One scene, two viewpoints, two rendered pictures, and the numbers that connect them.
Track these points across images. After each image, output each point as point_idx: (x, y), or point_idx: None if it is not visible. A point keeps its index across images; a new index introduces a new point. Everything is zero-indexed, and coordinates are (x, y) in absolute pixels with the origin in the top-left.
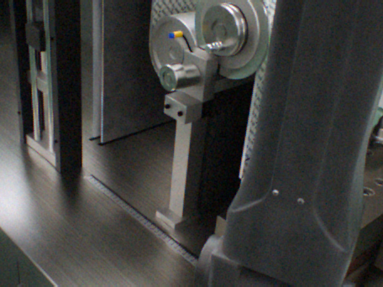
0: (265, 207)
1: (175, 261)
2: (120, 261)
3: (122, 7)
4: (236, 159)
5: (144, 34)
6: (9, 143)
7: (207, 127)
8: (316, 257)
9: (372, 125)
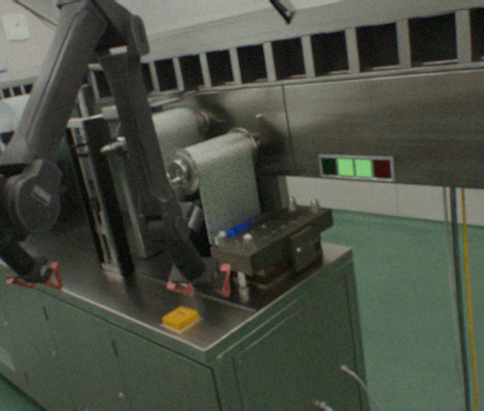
0: (143, 196)
1: (187, 294)
2: (158, 301)
3: None
4: None
5: None
6: (92, 271)
7: None
8: (158, 205)
9: (382, 229)
